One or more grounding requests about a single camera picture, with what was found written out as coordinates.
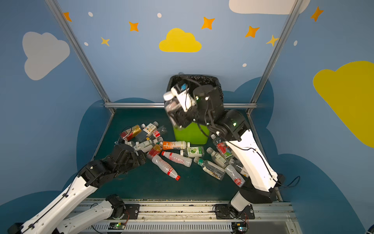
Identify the clear small bottle white label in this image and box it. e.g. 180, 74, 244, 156
163, 91, 183, 113

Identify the aluminium back frame rail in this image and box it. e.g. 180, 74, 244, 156
104, 102, 257, 109

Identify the clear lime juice bottle right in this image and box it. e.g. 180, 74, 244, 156
180, 146, 205, 158

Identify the aluminium right frame post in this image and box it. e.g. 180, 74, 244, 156
246, 0, 304, 117

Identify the orange juice bottle back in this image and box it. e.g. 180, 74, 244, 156
161, 141, 191, 150

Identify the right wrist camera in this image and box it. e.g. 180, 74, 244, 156
170, 82, 196, 112

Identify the clear bottle red label yellow cap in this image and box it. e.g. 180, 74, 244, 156
151, 126, 167, 139

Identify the green plastic bin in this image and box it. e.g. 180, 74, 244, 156
173, 122, 210, 145

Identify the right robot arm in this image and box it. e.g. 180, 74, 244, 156
163, 82, 285, 217

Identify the white bottle red cap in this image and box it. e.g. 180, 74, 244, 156
152, 155, 180, 181
161, 151, 192, 167

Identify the clear square osmanthus tea bottle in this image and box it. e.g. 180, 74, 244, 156
135, 121, 159, 142

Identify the red gold energy drink bottle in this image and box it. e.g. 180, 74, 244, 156
120, 124, 146, 141

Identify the clear bottle green cap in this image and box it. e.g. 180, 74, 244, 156
193, 157, 226, 180

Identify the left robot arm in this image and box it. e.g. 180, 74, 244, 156
7, 144, 146, 234

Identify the aluminium left frame post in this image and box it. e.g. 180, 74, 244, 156
45, 0, 111, 103

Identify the aluminium frame post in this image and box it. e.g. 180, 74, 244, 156
246, 0, 304, 117
45, 0, 111, 103

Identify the white bottle red logo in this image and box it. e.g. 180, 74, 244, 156
225, 165, 245, 187

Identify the small red yellow tea bottle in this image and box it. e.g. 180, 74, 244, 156
147, 144, 163, 160

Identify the black bin liner bag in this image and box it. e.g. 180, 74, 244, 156
166, 74, 224, 101

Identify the clear bottle red label right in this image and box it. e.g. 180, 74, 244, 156
211, 134, 234, 161

